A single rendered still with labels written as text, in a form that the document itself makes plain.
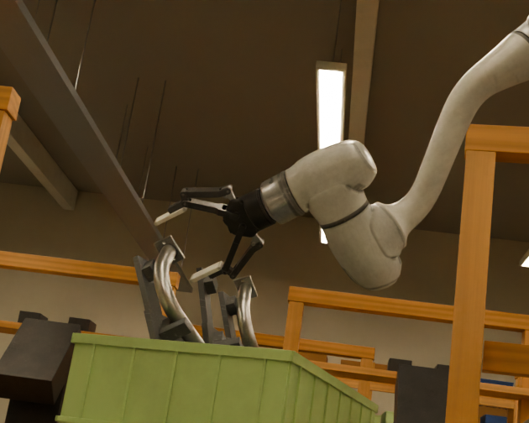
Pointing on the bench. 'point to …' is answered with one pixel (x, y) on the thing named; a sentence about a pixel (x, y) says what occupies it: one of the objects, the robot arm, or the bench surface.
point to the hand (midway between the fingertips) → (178, 248)
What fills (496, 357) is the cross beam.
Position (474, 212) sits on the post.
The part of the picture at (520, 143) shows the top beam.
